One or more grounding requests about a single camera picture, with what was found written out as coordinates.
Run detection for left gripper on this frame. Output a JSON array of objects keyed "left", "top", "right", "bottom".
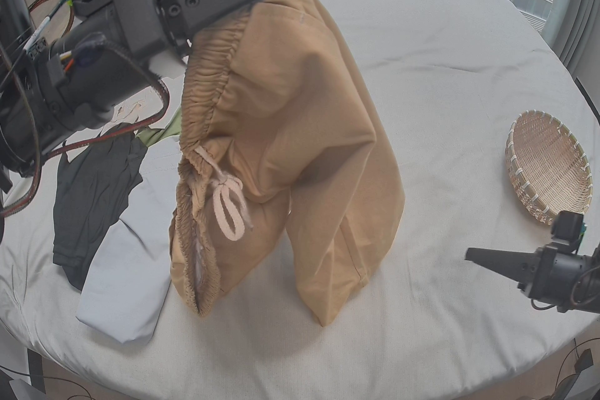
[{"left": 35, "top": 0, "right": 298, "bottom": 131}]

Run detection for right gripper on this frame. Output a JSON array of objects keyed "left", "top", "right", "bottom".
[{"left": 465, "top": 243, "right": 587, "bottom": 312}]

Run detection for tan shorts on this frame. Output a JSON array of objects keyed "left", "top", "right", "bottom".
[{"left": 169, "top": 0, "right": 407, "bottom": 327}]

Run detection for round woven basket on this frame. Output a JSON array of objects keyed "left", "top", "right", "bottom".
[{"left": 505, "top": 110, "right": 593, "bottom": 226}]

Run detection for white printed garment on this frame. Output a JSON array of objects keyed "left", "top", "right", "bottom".
[{"left": 112, "top": 75, "right": 184, "bottom": 141}]

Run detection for green garment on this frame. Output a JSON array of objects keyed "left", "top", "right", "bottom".
[{"left": 135, "top": 111, "right": 182, "bottom": 150}]

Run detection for black garment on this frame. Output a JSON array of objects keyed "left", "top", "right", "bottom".
[{"left": 52, "top": 133, "right": 146, "bottom": 292}]

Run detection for pale blue garment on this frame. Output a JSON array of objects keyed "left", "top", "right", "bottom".
[{"left": 76, "top": 140, "right": 184, "bottom": 345}]

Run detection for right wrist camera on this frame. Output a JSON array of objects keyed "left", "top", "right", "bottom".
[{"left": 549, "top": 211, "right": 588, "bottom": 254}]

